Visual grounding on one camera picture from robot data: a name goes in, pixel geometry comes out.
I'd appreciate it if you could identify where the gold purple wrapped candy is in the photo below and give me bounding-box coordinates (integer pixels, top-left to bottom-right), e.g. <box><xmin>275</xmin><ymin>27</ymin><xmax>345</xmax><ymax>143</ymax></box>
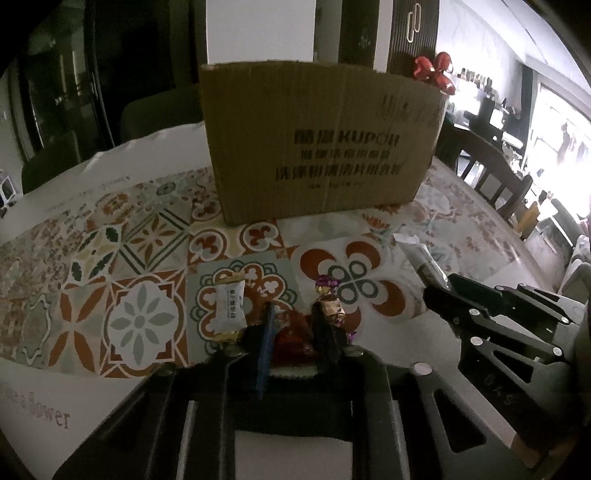
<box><xmin>313</xmin><ymin>275</ymin><xmax>358</xmax><ymax>344</ymax></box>

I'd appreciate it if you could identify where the wall shelf with ornaments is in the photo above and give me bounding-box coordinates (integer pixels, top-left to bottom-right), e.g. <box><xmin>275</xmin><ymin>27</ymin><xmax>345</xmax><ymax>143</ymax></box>
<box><xmin>455</xmin><ymin>67</ymin><xmax>502</xmax><ymax>100</ymax></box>

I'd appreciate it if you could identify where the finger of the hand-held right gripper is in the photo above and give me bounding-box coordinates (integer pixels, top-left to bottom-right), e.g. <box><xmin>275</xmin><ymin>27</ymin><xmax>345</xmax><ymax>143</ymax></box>
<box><xmin>447</xmin><ymin>273</ymin><xmax>587</xmax><ymax>324</ymax></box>
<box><xmin>423</xmin><ymin>287</ymin><xmax>571</xmax><ymax>370</ymax></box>

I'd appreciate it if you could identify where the dark green chair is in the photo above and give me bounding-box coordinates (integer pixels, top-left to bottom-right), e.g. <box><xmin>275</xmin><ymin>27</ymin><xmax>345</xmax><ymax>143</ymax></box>
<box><xmin>121</xmin><ymin>85</ymin><xmax>204</xmax><ymax>141</ymax></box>
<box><xmin>21</xmin><ymin>131</ymin><xmax>88</xmax><ymax>195</ymax></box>

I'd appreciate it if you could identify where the dark hallway door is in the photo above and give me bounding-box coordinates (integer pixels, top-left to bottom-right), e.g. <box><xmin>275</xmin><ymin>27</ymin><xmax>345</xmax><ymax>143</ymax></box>
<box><xmin>339</xmin><ymin>0</ymin><xmax>376</xmax><ymax>70</ymax></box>

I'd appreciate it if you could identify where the glossy red snack packet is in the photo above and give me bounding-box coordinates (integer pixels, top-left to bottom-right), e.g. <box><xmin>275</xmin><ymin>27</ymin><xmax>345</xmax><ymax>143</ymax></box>
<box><xmin>270</xmin><ymin>309</ymin><xmax>319</xmax><ymax>377</ymax></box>

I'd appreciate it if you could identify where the gold clip-shaped wall lamp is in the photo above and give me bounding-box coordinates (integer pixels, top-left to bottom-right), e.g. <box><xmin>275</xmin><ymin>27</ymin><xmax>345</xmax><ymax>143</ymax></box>
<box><xmin>406</xmin><ymin>4</ymin><xmax>422</xmax><ymax>42</ymax></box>

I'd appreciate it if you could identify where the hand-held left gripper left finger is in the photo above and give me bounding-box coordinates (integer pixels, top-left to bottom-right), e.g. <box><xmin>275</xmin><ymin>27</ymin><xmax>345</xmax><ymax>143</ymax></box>
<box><xmin>53</xmin><ymin>302</ymin><xmax>278</xmax><ymax>480</ymax></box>

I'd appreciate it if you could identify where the white wrapped candy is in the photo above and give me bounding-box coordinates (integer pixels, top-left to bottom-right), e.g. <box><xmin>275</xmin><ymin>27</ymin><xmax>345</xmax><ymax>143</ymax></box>
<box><xmin>203</xmin><ymin>272</ymin><xmax>247</xmax><ymax>340</ymax></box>

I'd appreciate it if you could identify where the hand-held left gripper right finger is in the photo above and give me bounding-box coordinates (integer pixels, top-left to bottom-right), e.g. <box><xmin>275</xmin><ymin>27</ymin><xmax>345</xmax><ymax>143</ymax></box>
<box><xmin>313</xmin><ymin>302</ymin><xmax>546</xmax><ymax>480</ymax></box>

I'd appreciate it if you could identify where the brown cardboard box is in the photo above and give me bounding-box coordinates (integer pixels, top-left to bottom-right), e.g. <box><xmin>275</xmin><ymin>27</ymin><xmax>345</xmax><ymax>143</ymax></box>
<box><xmin>199</xmin><ymin>59</ymin><xmax>448</xmax><ymax>227</ymax></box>

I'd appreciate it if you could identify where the dark wooden chair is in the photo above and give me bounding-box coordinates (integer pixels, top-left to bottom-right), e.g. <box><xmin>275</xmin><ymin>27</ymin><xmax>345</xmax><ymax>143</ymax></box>
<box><xmin>436</xmin><ymin>122</ymin><xmax>534</xmax><ymax>222</ymax></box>

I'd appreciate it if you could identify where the dark glass sliding door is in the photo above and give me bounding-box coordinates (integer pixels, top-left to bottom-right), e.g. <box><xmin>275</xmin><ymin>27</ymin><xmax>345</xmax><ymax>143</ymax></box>
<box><xmin>18</xmin><ymin>0</ymin><xmax>206</xmax><ymax>162</ymax></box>

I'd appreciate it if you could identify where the bright window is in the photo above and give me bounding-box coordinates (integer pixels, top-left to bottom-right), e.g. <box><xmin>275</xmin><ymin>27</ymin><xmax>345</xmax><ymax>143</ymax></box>
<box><xmin>531</xmin><ymin>83</ymin><xmax>591</xmax><ymax>195</ymax></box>

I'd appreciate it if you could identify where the patterned table runner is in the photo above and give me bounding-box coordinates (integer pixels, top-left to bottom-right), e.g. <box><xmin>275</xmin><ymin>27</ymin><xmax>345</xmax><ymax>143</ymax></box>
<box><xmin>0</xmin><ymin>161</ymin><xmax>532</xmax><ymax>379</ymax></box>

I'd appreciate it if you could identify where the dark slatted wall panel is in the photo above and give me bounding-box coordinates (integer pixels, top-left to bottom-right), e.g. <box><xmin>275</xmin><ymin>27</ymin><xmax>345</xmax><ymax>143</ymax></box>
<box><xmin>388</xmin><ymin>0</ymin><xmax>439</xmax><ymax>77</ymax></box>

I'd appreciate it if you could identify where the red foil balloon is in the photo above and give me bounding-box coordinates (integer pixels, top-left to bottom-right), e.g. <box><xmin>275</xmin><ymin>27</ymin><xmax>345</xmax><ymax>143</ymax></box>
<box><xmin>412</xmin><ymin>52</ymin><xmax>455</xmax><ymax>93</ymax></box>

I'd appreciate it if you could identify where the clear tube snack packet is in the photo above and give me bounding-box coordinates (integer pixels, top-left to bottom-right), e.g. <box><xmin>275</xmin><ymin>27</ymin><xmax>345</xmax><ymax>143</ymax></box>
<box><xmin>392</xmin><ymin>233</ymin><xmax>451</xmax><ymax>289</ymax></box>

